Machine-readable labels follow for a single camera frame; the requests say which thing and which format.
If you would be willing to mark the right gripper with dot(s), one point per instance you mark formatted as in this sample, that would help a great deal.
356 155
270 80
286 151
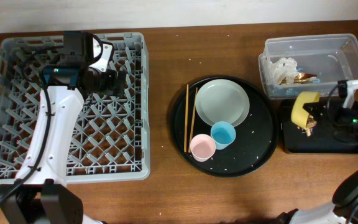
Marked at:
337 114

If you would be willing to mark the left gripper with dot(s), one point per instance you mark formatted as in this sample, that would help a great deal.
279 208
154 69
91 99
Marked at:
111 88

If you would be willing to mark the rice and peanut shell scraps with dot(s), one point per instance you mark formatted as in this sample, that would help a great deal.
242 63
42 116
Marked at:
310 124

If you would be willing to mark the yellow bowl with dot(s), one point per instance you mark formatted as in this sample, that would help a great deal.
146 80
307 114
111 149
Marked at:
299 115

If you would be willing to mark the gold brown snack wrapper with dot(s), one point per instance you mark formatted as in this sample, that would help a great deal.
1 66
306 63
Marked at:
300 78

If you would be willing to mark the white napkin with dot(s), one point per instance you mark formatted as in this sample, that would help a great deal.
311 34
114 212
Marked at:
283 69

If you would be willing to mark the wooden chopstick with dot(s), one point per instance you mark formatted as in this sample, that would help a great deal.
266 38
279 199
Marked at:
193 119
186 119

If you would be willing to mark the blue plastic cup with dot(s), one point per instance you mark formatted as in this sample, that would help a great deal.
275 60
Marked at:
223 134

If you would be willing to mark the grey round plate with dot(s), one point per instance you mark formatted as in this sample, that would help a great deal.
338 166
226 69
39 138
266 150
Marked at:
222 100

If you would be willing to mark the pink plastic cup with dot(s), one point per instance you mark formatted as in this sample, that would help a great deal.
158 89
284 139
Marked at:
202 147

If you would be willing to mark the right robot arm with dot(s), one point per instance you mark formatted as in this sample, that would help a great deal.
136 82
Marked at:
343 208

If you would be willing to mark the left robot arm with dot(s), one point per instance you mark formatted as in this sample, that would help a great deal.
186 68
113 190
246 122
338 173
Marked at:
39 193

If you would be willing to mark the grey dishwasher rack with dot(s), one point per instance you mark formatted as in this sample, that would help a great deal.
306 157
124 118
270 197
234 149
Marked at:
111 136

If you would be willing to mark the black rectangular tray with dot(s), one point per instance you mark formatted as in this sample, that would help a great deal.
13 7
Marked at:
325 138

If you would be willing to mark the clear plastic bin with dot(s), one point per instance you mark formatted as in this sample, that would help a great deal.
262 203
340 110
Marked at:
332 57

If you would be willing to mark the round black tray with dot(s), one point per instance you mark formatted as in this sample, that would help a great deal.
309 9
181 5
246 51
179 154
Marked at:
257 136

